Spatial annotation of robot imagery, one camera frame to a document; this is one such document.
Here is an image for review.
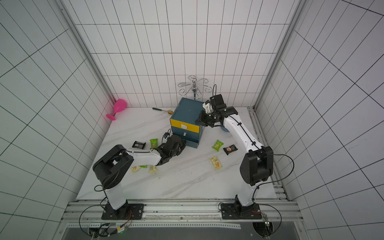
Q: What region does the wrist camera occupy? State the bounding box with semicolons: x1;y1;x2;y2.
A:
203;100;213;114
162;132;171;141

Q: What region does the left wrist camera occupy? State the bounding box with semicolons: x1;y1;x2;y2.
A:
162;132;171;141

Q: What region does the teal drawer cabinet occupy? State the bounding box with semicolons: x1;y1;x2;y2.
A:
169;97;208;149

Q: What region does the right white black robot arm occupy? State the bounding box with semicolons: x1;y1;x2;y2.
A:
196;94;274;220

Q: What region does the black brown cookie packet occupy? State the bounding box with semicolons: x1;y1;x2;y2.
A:
223;145;238;156

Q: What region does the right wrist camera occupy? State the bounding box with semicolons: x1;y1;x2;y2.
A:
203;100;213;114

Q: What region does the pink hourglass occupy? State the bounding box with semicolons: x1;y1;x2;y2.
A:
106;99;128;121

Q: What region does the yellow drawer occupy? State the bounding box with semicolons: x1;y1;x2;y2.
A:
170;119;200;133

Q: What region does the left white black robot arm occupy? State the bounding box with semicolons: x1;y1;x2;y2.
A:
93;135;186;220

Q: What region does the blue bowl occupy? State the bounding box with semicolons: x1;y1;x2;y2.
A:
221;126;229;133

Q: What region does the black handled gold spoon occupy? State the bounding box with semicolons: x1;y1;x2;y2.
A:
152;108;174;115

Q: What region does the silver wire cup rack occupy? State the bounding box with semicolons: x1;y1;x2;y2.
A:
178;75;213;100

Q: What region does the teal bottom drawer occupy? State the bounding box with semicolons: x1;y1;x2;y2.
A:
182;136;200;149

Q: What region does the cream cookie packet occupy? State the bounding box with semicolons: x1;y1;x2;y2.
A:
149;166;158;173
210;156;223;170
131;166;141;173

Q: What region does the teal drawer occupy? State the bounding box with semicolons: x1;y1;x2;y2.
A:
182;136;200;149
172;127;204;142

